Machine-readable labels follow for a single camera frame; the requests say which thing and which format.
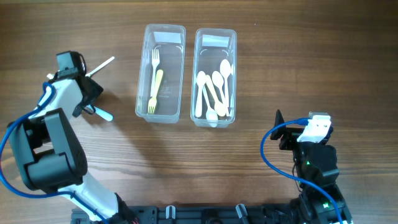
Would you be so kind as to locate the white fork long handle top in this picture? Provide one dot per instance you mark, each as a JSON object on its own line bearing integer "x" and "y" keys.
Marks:
{"x": 99, "y": 67}

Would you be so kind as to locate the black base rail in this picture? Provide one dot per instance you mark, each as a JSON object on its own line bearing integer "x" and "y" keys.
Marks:
{"x": 238, "y": 214}

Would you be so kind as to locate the yellow plastic fork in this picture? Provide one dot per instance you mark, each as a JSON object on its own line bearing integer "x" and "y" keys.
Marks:
{"x": 153, "y": 100}

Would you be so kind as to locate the white spoon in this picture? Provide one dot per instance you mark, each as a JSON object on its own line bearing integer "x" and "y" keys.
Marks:
{"x": 218, "y": 81}
{"x": 225, "y": 70}
{"x": 211, "y": 115}

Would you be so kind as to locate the left clear plastic container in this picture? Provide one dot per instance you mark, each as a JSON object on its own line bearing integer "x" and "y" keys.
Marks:
{"x": 160, "y": 84}

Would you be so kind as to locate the clear plastic container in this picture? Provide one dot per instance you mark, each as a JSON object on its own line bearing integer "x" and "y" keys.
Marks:
{"x": 211, "y": 47}
{"x": 160, "y": 84}

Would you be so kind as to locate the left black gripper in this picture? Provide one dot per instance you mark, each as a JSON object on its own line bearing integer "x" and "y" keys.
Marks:
{"x": 92, "y": 90}

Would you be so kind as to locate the white fork thick handle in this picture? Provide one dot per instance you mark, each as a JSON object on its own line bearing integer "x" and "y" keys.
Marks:
{"x": 102, "y": 113}

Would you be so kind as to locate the yellow plastic spoon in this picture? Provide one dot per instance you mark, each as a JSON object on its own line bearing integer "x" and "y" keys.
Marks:
{"x": 218, "y": 106}

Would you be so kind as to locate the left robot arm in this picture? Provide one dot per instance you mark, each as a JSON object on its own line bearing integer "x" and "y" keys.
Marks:
{"x": 49, "y": 155}

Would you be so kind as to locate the right clear plastic container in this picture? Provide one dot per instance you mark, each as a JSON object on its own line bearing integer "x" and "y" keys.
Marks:
{"x": 211, "y": 47}

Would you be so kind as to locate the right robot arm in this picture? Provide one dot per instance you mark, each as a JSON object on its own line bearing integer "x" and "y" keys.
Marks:
{"x": 315, "y": 172}

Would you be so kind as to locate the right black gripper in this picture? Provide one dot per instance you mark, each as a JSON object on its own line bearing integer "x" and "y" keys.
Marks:
{"x": 288, "y": 141}

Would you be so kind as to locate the white spoon horizontal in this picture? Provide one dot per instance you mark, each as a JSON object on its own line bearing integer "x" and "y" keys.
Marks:
{"x": 201, "y": 80}

